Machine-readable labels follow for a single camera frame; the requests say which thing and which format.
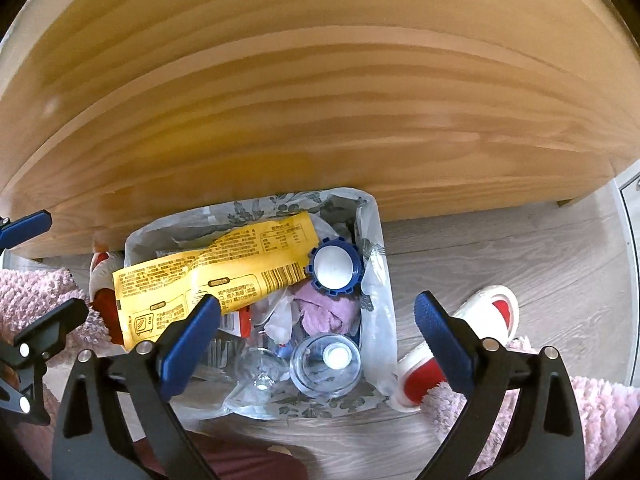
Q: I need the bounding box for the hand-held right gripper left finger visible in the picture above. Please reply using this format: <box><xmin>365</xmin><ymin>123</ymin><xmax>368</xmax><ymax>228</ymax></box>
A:
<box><xmin>51</xmin><ymin>294</ymin><xmax>222</xmax><ymax>480</ymax></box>

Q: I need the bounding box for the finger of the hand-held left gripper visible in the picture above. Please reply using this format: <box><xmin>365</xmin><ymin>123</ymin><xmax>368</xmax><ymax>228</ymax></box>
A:
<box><xmin>0</xmin><ymin>210</ymin><xmax>53</xmax><ymax>252</ymax></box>
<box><xmin>0</xmin><ymin>297</ymin><xmax>91</xmax><ymax>427</ymax></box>

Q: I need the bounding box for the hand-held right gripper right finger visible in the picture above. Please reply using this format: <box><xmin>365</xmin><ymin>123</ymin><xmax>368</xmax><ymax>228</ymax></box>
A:
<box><xmin>414</xmin><ymin>290</ymin><xmax>586</xmax><ymax>480</ymax></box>

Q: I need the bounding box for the small red snack packet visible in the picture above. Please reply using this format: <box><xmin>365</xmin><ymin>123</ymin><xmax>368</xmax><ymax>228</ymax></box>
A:
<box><xmin>220</xmin><ymin>307</ymin><xmax>253</xmax><ymax>338</ymax></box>

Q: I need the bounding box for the crushed clear plastic bottle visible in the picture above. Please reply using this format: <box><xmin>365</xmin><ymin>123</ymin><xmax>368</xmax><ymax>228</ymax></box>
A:
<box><xmin>222</xmin><ymin>346</ymin><xmax>291</xmax><ymax>413</ymax></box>

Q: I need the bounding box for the yellow snack packet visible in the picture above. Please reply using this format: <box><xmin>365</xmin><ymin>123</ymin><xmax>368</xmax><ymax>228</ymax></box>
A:
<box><xmin>112</xmin><ymin>211</ymin><xmax>321</xmax><ymax>351</ymax></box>

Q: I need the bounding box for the floral lined trash bin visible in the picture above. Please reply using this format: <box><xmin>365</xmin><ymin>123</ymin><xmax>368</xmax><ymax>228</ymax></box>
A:
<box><xmin>122</xmin><ymin>187</ymin><xmax>398</xmax><ymax>420</ymax></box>

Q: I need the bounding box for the clear bottle with white cap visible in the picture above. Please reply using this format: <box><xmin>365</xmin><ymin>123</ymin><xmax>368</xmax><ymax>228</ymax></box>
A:
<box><xmin>289</xmin><ymin>334</ymin><xmax>363</xmax><ymax>400</ymax></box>

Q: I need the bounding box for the mauve towel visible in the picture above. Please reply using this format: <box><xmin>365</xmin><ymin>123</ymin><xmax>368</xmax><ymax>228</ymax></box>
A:
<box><xmin>292</xmin><ymin>280</ymin><xmax>361</xmax><ymax>336</ymax></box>

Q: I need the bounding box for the blue jar lid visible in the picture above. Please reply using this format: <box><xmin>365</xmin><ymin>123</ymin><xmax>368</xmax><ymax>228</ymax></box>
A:
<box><xmin>306</xmin><ymin>235</ymin><xmax>366</xmax><ymax>295</ymax></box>

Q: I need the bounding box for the person's left leg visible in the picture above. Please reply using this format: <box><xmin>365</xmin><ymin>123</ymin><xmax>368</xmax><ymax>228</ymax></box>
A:
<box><xmin>0</xmin><ymin>267</ymin><xmax>113</xmax><ymax>480</ymax></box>

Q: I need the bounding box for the person's leg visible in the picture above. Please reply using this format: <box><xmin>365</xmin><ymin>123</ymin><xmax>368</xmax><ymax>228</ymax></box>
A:
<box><xmin>0</xmin><ymin>267</ymin><xmax>113</xmax><ymax>480</ymax></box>
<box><xmin>420</xmin><ymin>337</ymin><xmax>640</xmax><ymax>480</ymax></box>

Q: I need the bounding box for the white red slipper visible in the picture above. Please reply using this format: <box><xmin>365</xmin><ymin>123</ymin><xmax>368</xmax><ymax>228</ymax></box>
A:
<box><xmin>387</xmin><ymin>285</ymin><xmax>521</xmax><ymax>413</ymax></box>
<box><xmin>89</xmin><ymin>251</ymin><xmax>126</xmax><ymax>348</ymax></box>

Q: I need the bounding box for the maroon cloth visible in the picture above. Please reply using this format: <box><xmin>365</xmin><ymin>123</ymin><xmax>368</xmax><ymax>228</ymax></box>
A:
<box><xmin>132</xmin><ymin>432</ymin><xmax>310</xmax><ymax>480</ymax></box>

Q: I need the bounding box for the person's right leg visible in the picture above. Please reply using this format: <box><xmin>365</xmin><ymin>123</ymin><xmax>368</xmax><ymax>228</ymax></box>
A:
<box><xmin>420</xmin><ymin>337</ymin><xmax>640</xmax><ymax>480</ymax></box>

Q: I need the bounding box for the wooden bed frame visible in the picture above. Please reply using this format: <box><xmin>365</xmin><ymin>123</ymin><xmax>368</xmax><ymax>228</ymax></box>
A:
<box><xmin>0</xmin><ymin>0</ymin><xmax>640</xmax><ymax>261</ymax></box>

